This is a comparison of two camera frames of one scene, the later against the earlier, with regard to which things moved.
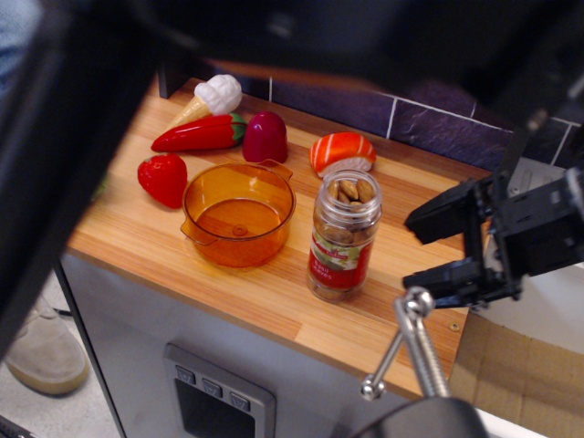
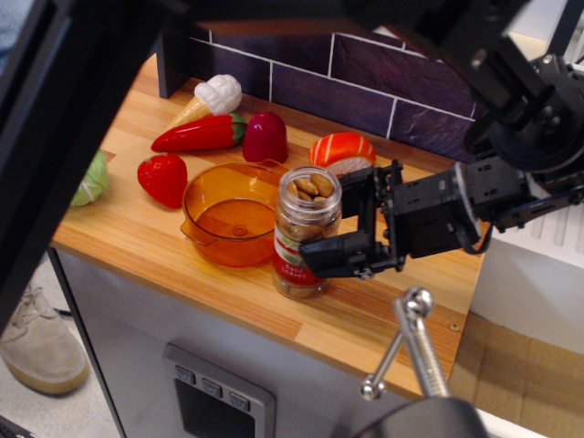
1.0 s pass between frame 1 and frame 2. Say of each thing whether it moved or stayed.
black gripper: moved
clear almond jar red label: moved
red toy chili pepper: stayed
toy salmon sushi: stayed
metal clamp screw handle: stayed
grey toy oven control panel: stayed
